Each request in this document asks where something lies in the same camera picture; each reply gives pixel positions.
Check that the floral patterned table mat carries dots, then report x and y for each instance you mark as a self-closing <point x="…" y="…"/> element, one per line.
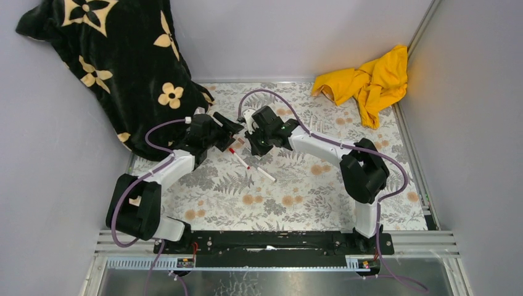
<point x="309" y="194"/>

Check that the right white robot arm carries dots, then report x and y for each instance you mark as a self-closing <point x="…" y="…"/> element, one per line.
<point x="364" y="173"/>

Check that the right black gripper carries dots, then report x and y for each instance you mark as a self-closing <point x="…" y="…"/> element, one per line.
<point x="256" y="150"/>

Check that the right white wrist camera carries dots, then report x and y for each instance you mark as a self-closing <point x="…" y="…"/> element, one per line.
<point x="249" y="120"/>

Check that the black floral plush blanket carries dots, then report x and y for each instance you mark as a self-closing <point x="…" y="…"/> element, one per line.
<point x="127" y="54"/>

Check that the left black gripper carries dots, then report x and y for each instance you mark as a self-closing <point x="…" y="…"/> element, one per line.
<point x="227" y="131"/>

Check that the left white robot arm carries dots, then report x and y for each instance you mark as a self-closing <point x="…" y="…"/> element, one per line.
<point x="135" y="208"/>

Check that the grey capped white marker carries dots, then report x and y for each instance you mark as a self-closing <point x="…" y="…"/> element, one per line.
<point x="264" y="173"/>

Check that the yellow cloth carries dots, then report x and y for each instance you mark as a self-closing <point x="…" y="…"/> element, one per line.
<point x="375" y="85"/>

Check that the red capped white marker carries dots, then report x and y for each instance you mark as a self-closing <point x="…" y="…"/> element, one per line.
<point x="239" y="159"/>

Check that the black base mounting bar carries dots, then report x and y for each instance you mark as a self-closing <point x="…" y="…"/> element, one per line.
<point x="244" y="244"/>

